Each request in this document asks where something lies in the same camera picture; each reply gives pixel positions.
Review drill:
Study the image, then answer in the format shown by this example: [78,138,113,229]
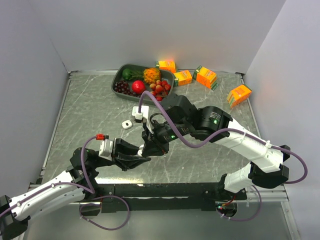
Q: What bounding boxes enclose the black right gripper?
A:
[141,117,191,157]

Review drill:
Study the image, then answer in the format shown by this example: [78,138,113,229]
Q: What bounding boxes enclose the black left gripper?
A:
[92,137,151,171]

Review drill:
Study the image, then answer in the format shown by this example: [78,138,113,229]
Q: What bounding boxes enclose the white oval charging case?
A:
[137,144,144,157]

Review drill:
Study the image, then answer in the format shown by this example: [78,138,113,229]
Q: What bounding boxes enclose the white square charging case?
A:
[121,120,133,130]

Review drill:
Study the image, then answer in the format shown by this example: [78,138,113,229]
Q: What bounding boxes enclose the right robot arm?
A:
[132,93,290,199]

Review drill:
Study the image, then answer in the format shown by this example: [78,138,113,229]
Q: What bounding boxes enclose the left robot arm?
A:
[0,134,151,240]

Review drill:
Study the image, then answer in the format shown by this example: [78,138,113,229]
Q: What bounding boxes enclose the red pomegranate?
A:
[131,80,146,95]

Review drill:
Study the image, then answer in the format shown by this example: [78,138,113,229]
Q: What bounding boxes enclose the dark purple grapes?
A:
[113,80,140,97]

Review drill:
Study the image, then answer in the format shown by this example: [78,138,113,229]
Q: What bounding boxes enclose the orange pineapple toy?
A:
[142,67,161,85]

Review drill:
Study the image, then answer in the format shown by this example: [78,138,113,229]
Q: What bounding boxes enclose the dark grey fruit tray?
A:
[111,63,175,102]

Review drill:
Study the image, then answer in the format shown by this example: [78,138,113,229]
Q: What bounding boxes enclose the orange box middle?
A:
[173,70,193,87]

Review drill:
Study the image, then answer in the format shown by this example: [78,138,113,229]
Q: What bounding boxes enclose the green pepper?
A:
[122,68,133,81]

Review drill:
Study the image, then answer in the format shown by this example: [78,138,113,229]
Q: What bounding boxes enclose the orange box back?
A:
[155,60,177,74]

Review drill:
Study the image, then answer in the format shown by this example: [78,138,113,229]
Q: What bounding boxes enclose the orange sponge box near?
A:
[192,65,218,90]

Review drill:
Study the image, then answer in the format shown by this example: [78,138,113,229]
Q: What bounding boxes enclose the orange striped sponge box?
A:
[226,84,252,109]

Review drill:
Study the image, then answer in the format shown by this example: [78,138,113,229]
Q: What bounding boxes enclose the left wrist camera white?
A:
[96,133,114,159]

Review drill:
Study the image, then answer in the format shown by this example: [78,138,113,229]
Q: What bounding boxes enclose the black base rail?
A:
[95,182,247,213]

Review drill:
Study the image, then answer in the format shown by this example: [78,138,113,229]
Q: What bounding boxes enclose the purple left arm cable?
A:
[0,136,98,218]

